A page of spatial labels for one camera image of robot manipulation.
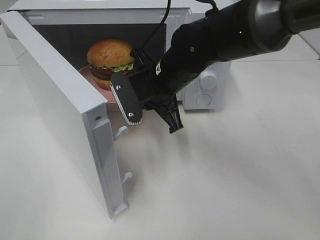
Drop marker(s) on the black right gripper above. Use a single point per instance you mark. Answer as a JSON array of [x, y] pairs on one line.
[[157, 83]]

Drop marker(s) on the burger with lettuce and cheese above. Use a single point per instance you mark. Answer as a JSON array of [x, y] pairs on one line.
[[107, 57]]

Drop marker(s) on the pink round plate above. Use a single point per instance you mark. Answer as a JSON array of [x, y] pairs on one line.
[[86, 73]]

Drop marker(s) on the round white door button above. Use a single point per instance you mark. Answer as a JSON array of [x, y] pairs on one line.
[[203, 100]]

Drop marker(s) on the white microwave door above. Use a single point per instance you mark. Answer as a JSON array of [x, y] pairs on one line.
[[74, 111]]

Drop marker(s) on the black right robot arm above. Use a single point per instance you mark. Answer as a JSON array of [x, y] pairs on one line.
[[244, 29]]

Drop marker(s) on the lower white timer knob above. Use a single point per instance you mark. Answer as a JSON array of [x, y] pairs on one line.
[[207, 80]]

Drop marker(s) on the white microwave oven body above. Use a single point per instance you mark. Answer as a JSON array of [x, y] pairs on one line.
[[72, 26]]

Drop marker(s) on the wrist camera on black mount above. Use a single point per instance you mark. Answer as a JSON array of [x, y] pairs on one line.
[[126, 98]]

